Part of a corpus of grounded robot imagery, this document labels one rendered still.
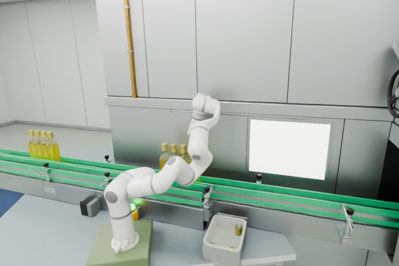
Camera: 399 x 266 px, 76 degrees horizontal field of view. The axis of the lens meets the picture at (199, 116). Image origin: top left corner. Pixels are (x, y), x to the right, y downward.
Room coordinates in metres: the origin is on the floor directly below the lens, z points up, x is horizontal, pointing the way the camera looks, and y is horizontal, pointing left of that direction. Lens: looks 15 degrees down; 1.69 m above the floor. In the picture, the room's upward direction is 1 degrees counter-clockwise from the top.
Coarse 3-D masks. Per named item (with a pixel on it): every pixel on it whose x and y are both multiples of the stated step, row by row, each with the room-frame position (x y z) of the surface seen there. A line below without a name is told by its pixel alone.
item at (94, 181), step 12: (0, 168) 1.63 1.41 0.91; (12, 168) 1.59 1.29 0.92; (24, 168) 1.55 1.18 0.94; (36, 168) 1.52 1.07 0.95; (48, 168) 1.49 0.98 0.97; (60, 180) 1.46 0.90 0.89; (72, 180) 1.43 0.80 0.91; (84, 180) 1.40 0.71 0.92; (96, 180) 1.37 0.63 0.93; (168, 192) 1.22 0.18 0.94; (180, 192) 1.20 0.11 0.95; (192, 192) 1.18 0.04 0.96; (192, 204) 1.18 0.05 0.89
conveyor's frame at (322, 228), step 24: (24, 192) 1.55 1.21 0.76; (48, 192) 1.48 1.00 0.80; (72, 192) 1.41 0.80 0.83; (96, 192) 1.35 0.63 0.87; (144, 216) 1.25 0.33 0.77; (168, 216) 1.21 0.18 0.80; (192, 216) 1.16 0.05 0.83; (240, 216) 1.17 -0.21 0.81; (264, 216) 1.14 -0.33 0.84; (288, 216) 1.10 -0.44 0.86; (312, 216) 1.07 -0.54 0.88; (336, 240) 1.03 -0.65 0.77; (360, 240) 1.00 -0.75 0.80; (384, 240) 0.97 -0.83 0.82
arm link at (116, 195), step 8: (120, 176) 1.04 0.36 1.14; (128, 176) 1.05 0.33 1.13; (112, 184) 0.97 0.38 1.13; (120, 184) 0.98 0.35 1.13; (104, 192) 0.96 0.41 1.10; (112, 192) 0.94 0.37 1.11; (120, 192) 0.95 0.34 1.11; (112, 200) 0.94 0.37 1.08; (120, 200) 0.95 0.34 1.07; (112, 208) 0.95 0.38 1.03; (120, 208) 0.95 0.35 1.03; (128, 208) 0.98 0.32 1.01; (112, 216) 0.96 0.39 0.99; (120, 216) 0.95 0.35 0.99
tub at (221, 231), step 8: (216, 216) 1.14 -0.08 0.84; (224, 216) 1.14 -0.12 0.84; (216, 224) 1.14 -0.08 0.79; (224, 224) 1.13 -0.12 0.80; (232, 224) 1.12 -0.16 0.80; (208, 232) 1.02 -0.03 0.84; (216, 232) 1.11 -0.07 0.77; (224, 232) 1.11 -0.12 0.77; (232, 232) 1.10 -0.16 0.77; (208, 240) 1.01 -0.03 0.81; (216, 240) 1.05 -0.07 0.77; (224, 240) 1.05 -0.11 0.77; (232, 240) 1.05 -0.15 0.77; (240, 240) 0.96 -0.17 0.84; (224, 248) 0.92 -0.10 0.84; (232, 248) 0.92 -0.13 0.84; (240, 248) 0.92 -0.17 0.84
